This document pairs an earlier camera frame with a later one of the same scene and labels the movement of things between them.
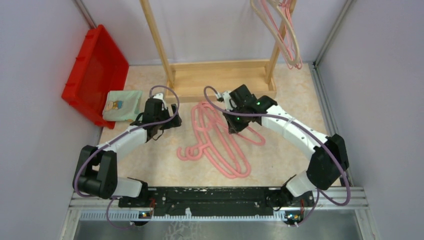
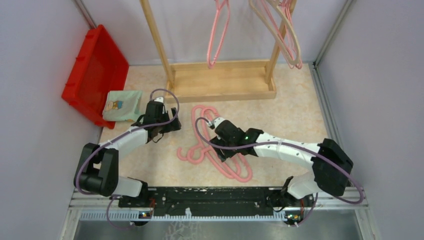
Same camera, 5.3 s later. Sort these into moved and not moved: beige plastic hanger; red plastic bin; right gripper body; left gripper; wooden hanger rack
Moved: right gripper body
Not moved: red plastic bin; beige plastic hanger; left gripper; wooden hanger rack
